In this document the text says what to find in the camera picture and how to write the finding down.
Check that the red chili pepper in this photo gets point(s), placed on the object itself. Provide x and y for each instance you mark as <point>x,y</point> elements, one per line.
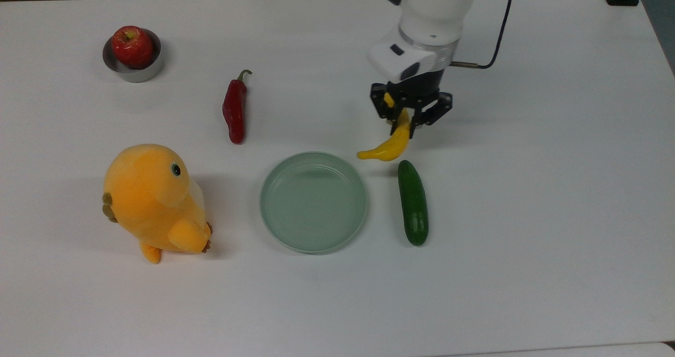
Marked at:
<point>234,114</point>

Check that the green cucumber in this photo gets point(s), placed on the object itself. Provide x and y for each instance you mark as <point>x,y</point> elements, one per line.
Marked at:
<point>414,204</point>

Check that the small metal bowl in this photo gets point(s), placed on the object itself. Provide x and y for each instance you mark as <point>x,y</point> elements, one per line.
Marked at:
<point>134,76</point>

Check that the red apple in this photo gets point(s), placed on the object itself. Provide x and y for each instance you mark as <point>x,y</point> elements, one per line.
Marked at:
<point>132,46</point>

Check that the yellow banana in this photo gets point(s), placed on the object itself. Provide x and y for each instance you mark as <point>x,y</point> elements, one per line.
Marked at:
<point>393,146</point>

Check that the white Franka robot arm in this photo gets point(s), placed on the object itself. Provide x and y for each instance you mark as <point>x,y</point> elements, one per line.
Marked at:
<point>435,9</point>

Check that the orange plush dinosaur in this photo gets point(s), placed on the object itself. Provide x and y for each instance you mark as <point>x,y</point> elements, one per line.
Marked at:
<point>147,199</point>

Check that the pale green plastic plate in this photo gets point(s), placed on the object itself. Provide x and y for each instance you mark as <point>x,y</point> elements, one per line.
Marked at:
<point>314,204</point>

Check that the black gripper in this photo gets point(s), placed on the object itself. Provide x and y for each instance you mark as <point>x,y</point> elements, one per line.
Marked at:
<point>419,90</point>

